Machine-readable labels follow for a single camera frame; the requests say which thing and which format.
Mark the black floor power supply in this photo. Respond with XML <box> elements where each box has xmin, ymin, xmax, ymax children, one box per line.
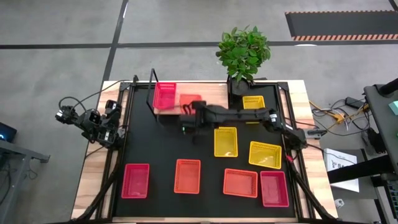
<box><xmin>362</xmin><ymin>127</ymin><xmax>386</xmax><ymax>155</ymax></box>

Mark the green leafy plant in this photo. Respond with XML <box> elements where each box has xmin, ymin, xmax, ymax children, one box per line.
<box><xmin>215</xmin><ymin>25</ymin><xmax>272</xmax><ymax>82</ymax></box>

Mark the white cardboard box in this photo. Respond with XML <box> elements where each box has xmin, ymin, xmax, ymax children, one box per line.
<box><xmin>323</xmin><ymin>147</ymin><xmax>361</xmax><ymax>193</ymax></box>

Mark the black hazard-striped floor mat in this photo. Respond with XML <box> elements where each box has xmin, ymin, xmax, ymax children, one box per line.
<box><xmin>285</xmin><ymin>11</ymin><xmax>398</xmax><ymax>42</ymax></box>

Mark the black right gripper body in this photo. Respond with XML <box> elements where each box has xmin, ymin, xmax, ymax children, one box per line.
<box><xmin>180</xmin><ymin>100</ymin><xmax>220</xmax><ymax>138</ymax></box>

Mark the black power adapter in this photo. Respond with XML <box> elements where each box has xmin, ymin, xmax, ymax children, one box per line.
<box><xmin>345</xmin><ymin>96</ymin><xmax>361</xmax><ymax>109</ymax></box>

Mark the black side desk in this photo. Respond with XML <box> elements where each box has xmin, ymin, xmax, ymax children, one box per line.
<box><xmin>326</xmin><ymin>83</ymin><xmax>398</xmax><ymax>187</ymax></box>

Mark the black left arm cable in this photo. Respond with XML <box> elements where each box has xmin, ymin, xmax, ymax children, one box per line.
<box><xmin>58</xmin><ymin>79</ymin><xmax>133</xmax><ymax>114</ymax></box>

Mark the black pole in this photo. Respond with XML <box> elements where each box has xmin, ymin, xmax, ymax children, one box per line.
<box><xmin>377</xmin><ymin>77</ymin><xmax>398</xmax><ymax>96</ymax></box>

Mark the orange plastic basket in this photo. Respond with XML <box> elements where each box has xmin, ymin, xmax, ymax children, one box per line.
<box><xmin>179</xmin><ymin>93</ymin><xmax>203</xmax><ymax>115</ymax></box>
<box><xmin>174</xmin><ymin>159</ymin><xmax>201</xmax><ymax>195</ymax></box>
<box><xmin>222</xmin><ymin>168</ymin><xmax>259</xmax><ymax>199</ymax></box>

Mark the black plant pot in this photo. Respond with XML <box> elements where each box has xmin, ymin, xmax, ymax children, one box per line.
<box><xmin>230</xmin><ymin>77</ymin><xmax>251</xmax><ymax>96</ymax></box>

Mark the yellow plastic basket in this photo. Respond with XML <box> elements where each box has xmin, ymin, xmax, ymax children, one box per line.
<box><xmin>248</xmin><ymin>141</ymin><xmax>283</xmax><ymax>170</ymax></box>
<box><xmin>242</xmin><ymin>95</ymin><xmax>266</xmax><ymax>125</ymax></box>
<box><xmin>213</xmin><ymin>126</ymin><xmax>239</xmax><ymax>158</ymax></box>

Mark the dark device with blue light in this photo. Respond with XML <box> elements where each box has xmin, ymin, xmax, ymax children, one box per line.
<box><xmin>0</xmin><ymin>121</ymin><xmax>18</xmax><ymax>143</ymax></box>

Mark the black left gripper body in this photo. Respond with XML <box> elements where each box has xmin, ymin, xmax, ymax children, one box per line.
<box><xmin>96</xmin><ymin>99</ymin><xmax>123</xmax><ymax>148</ymax></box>

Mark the yellow floor cable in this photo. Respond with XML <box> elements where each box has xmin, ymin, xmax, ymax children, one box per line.
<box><xmin>309</xmin><ymin>100</ymin><xmax>371</xmax><ymax>126</ymax></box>

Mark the black floor cable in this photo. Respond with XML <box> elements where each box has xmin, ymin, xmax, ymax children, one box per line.
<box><xmin>310</xmin><ymin>105</ymin><xmax>374</xmax><ymax>138</ymax></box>

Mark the grey desk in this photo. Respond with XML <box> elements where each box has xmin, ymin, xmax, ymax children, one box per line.
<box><xmin>0</xmin><ymin>139</ymin><xmax>50</xmax><ymax>224</ymax></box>

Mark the black metal table frame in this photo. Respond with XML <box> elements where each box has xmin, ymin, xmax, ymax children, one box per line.
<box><xmin>70</xmin><ymin>74</ymin><xmax>338</xmax><ymax>223</ymax></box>

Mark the red plastic basket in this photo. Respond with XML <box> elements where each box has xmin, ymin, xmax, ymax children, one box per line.
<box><xmin>152</xmin><ymin>82</ymin><xmax>177</xmax><ymax>111</ymax></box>
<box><xmin>121</xmin><ymin>162</ymin><xmax>150</xmax><ymax>200</ymax></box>
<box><xmin>259</xmin><ymin>170</ymin><xmax>290</xmax><ymax>208</ymax></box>

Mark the black slotted rack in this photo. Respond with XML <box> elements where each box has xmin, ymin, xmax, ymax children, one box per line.
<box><xmin>384</xmin><ymin>180</ymin><xmax>398</xmax><ymax>220</ymax></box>

